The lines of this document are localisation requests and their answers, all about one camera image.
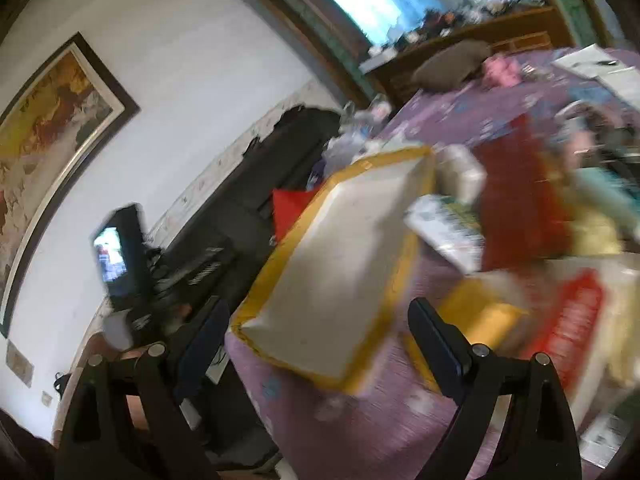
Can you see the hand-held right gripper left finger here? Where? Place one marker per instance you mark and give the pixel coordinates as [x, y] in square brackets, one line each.
[200, 355]

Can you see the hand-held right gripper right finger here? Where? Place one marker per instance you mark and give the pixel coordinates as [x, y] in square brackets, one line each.
[435, 340]

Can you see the yellow bag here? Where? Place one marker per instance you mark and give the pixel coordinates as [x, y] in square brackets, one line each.
[340, 260]

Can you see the red glossy bag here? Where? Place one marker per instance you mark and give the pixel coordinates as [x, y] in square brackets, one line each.
[520, 195]

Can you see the yellow towel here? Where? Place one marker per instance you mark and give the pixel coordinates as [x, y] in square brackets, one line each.
[595, 232]

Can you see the yellow flat packet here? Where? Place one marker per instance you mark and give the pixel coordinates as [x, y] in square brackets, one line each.
[480, 315]

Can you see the green white box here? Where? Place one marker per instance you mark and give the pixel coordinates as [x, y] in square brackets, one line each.
[445, 232]

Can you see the red printed packet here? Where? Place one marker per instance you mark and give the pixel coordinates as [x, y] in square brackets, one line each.
[575, 320]

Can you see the framed painting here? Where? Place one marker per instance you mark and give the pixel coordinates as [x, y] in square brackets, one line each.
[50, 160]

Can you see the orange bag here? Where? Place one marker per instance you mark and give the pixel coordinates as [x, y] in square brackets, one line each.
[290, 210]

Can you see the white tissue pack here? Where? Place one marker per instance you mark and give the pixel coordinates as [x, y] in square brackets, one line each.
[460, 170]

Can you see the black bag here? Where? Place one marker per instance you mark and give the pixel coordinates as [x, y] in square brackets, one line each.
[285, 150]

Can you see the purple floral blanket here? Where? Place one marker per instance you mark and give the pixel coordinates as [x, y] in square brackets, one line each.
[445, 110]

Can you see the brown pillow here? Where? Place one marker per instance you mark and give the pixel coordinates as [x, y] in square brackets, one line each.
[450, 65]

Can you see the pink fluffy scrunchie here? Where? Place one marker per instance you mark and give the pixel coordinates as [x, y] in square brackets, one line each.
[500, 71]

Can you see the wooden headboard with mirror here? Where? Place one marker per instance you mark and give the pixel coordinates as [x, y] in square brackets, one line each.
[500, 27]

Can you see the pile of small shelf items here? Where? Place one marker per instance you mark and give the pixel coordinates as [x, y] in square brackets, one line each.
[450, 20]

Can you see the small wall picture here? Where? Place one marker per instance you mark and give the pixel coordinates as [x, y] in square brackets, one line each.
[19, 362]

